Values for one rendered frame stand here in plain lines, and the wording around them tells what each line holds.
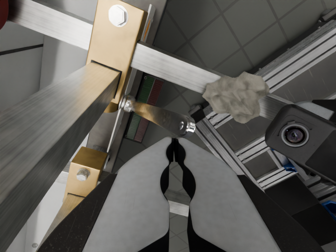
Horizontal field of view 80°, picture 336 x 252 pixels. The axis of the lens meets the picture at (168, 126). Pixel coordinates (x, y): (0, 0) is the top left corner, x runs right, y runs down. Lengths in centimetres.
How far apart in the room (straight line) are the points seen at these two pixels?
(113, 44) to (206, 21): 91
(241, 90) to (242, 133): 85
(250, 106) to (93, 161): 27
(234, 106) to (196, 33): 87
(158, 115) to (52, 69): 44
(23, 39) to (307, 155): 50
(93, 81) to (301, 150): 20
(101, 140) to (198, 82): 32
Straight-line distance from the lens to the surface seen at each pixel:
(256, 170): 129
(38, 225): 97
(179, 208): 43
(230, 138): 111
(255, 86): 28
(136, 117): 47
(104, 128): 50
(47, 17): 29
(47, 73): 59
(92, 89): 19
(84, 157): 39
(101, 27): 26
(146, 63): 26
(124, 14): 25
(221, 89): 27
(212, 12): 114
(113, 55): 26
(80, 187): 41
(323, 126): 22
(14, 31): 49
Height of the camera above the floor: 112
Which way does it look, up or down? 62 degrees down
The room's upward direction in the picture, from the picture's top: 180 degrees clockwise
